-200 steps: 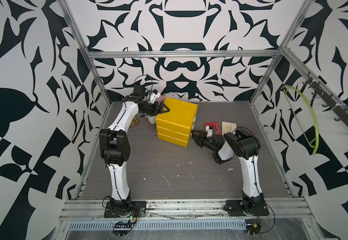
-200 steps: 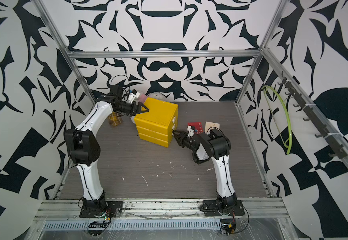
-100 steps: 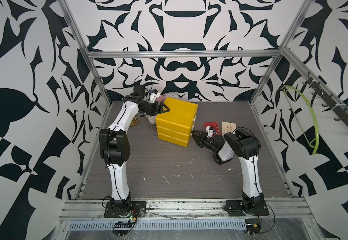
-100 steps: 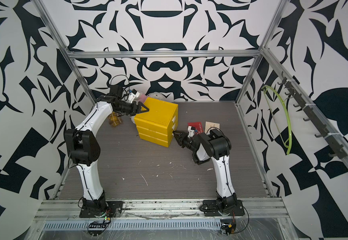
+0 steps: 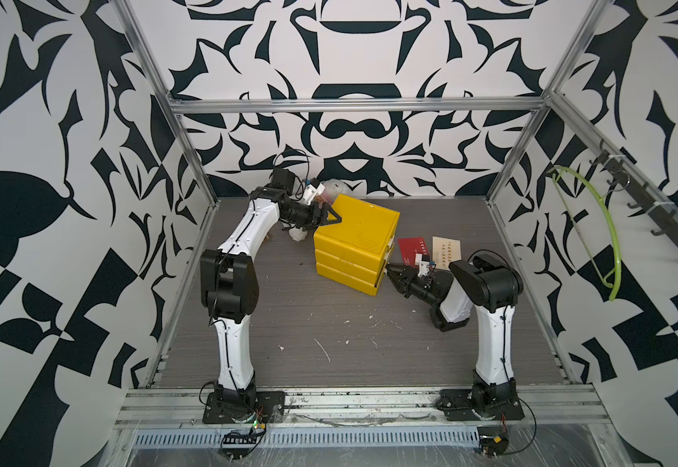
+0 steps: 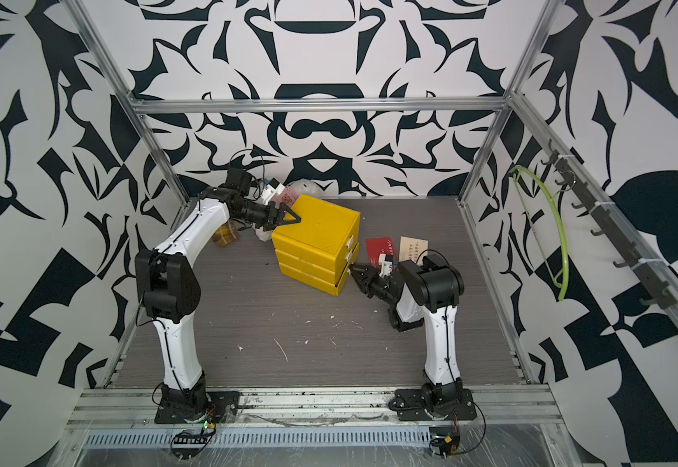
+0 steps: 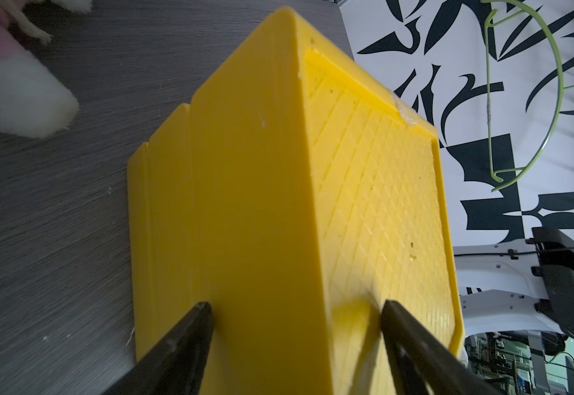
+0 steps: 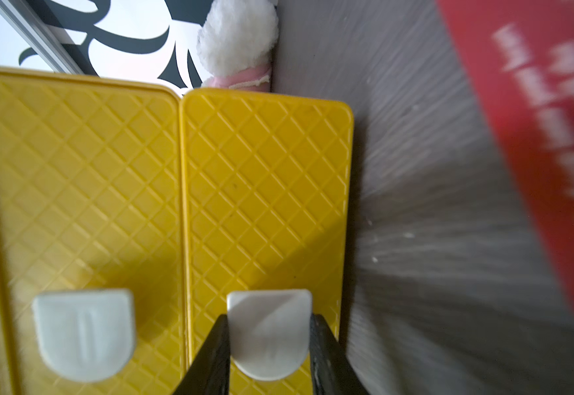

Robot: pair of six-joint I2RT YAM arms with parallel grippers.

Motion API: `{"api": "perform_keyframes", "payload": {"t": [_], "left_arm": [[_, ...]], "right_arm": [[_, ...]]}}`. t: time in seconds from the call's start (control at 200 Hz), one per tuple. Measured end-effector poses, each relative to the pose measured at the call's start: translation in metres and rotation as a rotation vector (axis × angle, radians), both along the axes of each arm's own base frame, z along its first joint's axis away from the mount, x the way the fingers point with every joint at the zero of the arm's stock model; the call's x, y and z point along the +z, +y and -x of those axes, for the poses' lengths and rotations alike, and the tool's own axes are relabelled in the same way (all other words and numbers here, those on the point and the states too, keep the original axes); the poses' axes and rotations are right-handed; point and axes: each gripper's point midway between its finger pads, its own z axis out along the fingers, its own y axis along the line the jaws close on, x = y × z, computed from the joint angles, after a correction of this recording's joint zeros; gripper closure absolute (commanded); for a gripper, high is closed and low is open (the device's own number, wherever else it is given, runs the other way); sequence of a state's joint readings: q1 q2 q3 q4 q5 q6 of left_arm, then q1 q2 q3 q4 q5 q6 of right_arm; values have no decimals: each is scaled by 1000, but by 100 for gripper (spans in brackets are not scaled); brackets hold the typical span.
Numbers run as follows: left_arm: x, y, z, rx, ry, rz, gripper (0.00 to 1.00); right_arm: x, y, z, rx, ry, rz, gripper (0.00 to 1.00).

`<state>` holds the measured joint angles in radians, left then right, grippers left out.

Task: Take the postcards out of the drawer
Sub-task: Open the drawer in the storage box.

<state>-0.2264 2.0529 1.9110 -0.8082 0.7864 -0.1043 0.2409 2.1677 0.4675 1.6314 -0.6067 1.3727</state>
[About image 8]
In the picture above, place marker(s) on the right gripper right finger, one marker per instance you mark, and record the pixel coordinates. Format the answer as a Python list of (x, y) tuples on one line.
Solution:
[(330, 369)]

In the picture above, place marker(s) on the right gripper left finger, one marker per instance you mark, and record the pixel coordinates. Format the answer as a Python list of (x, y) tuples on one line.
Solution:
[(209, 372)]

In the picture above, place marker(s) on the yellow plastic drawer cabinet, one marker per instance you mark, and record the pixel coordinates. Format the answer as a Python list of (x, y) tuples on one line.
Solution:
[(90, 193)]

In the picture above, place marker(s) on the yellow bottom drawer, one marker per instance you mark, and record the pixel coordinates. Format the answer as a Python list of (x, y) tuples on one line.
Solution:
[(265, 207)]

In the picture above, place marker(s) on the red postcard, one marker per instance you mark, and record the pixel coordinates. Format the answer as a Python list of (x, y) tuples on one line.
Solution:
[(519, 56)]

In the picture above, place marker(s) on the white plush toy pink shirt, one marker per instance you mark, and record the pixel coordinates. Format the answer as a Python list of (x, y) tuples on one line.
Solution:
[(236, 42)]

